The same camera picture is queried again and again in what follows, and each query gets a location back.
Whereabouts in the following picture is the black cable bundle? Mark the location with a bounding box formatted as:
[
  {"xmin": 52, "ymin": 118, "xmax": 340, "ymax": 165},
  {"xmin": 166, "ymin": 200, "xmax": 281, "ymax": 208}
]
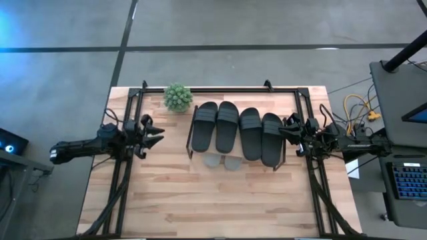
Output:
[
  {"xmin": 81, "ymin": 159, "xmax": 133, "ymax": 236},
  {"xmin": 308, "ymin": 163, "xmax": 361, "ymax": 236}
]

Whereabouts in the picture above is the yellow cable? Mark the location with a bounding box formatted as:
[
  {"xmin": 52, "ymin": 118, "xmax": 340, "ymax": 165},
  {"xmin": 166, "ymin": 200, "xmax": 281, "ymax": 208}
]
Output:
[{"xmin": 343, "ymin": 93, "xmax": 382, "ymax": 135}]

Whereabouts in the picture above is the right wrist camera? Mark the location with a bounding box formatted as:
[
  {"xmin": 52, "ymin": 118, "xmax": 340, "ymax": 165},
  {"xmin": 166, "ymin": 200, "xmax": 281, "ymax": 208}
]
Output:
[{"xmin": 306, "ymin": 118, "xmax": 321, "ymax": 133}]

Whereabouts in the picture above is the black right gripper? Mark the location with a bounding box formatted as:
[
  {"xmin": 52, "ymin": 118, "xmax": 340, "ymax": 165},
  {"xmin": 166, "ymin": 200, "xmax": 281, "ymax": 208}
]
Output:
[{"xmin": 279, "ymin": 112, "xmax": 323, "ymax": 157}]

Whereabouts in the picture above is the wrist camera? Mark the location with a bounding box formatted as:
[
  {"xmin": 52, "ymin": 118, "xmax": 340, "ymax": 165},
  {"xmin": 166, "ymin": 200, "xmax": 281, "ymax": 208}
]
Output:
[
  {"xmin": 306, "ymin": 118, "xmax": 321, "ymax": 133},
  {"xmin": 123, "ymin": 119, "xmax": 137, "ymax": 134}
]

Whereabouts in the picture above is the black device with blue lights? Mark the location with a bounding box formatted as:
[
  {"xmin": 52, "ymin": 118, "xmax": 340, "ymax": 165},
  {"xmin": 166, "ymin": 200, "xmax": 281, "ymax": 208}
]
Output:
[{"xmin": 0, "ymin": 128, "xmax": 30, "ymax": 157}]

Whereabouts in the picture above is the black aluminium table frame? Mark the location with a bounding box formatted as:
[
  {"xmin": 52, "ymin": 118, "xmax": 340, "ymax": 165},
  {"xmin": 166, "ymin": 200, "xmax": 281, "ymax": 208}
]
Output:
[{"xmin": 101, "ymin": 87, "xmax": 340, "ymax": 238}]

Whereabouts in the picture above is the green plant in white pot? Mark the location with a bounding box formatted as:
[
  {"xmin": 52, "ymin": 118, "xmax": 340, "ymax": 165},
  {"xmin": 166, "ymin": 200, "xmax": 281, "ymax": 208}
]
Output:
[{"xmin": 163, "ymin": 82, "xmax": 194, "ymax": 113}]

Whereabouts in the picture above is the laptop with backlit keyboard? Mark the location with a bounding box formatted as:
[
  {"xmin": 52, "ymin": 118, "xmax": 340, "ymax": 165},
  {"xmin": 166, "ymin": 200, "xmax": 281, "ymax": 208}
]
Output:
[{"xmin": 380, "ymin": 156, "xmax": 427, "ymax": 230}]

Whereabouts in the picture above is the white paper sheet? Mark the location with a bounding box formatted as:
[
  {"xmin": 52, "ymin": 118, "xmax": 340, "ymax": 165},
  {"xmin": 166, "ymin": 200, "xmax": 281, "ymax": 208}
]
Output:
[{"xmin": 346, "ymin": 159, "xmax": 360, "ymax": 180}]

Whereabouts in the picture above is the black slide sandal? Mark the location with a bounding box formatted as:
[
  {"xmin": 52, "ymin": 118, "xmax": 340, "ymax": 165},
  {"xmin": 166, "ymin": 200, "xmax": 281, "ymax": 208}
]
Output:
[
  {"xmin": 190, "ymin": 101, "xmax": 219, "ymax": 153},
  {"xmin": 238, "ymin": 107, "xmax": 263, "ymax": 162},
  {"xmin": 215, "ymin": 101, "xmax": 240, "ymax": 155},
  {"xmin": 260, "ymin": 112, "xmax": 285, "ymax": 168}
]

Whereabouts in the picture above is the thin black floor cable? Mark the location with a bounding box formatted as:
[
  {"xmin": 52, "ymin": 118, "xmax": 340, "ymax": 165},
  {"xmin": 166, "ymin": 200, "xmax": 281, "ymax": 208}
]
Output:
[{"xmin": 328, "ymin": 77, "xmax": 373, "ymax": 95}]

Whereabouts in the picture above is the grey workstation cart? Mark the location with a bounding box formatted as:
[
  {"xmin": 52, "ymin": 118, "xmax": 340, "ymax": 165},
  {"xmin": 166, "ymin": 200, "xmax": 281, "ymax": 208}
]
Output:
[{"xmin": 369, "ymin": 59, "xmax": 427, "ymax": 231}]

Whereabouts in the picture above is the grey metal side stand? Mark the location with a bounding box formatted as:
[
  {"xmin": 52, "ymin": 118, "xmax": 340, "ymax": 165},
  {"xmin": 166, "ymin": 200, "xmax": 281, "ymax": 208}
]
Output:
[{"xmin": 0, "ymin": 149, "xmax": 54, "ymax": 240}]

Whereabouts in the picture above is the wooden shelf with black frame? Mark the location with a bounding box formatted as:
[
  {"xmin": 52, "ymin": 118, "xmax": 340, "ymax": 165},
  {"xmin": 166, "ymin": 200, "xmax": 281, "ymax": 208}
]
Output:
[{"xmin": 185, "ymin": 105, "xmax": 288, "ymax": 173}]

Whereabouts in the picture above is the black pole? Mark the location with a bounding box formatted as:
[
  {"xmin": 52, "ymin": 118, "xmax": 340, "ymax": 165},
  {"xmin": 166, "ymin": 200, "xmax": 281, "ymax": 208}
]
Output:
[{"xmin": 382, "ymin": 31, "xmax": 427, "ymax": 73}]

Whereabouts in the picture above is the grey slide sandal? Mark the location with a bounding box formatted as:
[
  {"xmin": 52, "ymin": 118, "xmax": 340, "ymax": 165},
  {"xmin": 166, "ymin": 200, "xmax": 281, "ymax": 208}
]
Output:
[
  {"xmin": 223, "ymin": 155, "xmax": 244, "ymax": 172},
  {"xmin": 201, "ymin": 152, "xmax": 223, "ymax": 169}
]

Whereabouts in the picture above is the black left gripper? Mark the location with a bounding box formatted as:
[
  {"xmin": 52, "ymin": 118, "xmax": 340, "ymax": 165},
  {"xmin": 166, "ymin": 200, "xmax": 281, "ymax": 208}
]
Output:
[{"xmin": 128, "ymin": 114, "xmax": 165, "ymax": 160}]

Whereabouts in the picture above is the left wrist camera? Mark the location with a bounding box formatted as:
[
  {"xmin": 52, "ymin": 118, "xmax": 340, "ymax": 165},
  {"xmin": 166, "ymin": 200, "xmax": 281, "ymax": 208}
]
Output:
[{"xmin": 123, "ymin": 119, "xmax": 137, "ymax": 134}]

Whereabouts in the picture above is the blue-screen monitor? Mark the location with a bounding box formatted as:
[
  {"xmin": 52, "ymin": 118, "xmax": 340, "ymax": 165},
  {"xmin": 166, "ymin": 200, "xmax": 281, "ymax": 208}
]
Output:
[{"xmin": 401, "ymin": 102, "xmax": 427, "ymax": 125}]

